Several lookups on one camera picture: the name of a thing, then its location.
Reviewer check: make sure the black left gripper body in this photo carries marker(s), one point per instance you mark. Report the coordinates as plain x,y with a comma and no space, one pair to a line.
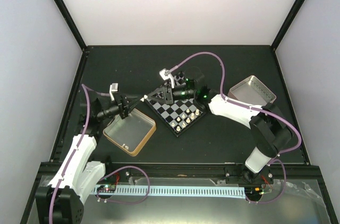
121,106

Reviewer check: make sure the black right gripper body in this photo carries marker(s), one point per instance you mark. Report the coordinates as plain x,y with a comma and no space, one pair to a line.
190,93

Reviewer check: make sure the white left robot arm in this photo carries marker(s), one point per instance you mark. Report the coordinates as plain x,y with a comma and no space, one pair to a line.
63,199

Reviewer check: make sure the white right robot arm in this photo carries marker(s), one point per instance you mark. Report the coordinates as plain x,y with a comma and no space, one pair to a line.
270,132

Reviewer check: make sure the black and white chessboard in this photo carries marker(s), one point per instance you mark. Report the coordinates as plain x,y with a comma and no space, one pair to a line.
168,112

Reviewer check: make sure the tan sweet bear tin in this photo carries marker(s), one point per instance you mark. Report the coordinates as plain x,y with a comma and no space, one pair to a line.
132,133

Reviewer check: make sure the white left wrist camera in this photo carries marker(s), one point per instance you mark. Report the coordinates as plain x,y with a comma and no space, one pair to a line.
113,88

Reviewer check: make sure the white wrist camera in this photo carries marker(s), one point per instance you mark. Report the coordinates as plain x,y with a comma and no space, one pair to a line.
166,75
113,88

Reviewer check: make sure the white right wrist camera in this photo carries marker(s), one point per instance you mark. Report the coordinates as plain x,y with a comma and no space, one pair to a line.
166,75

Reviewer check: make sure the black aluminium rail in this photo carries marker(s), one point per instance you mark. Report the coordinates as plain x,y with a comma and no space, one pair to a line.
232,173

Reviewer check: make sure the white slotted cable duct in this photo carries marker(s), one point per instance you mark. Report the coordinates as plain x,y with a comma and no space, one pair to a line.
175,191

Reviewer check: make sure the black corner frame post left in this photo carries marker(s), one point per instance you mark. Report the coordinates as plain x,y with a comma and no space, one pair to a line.
71,24

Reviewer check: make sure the black corner frame post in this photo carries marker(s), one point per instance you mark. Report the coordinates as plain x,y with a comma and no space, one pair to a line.
287,23
71,24

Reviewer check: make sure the black corner frame post right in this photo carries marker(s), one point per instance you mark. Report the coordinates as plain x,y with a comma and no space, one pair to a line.
287,23

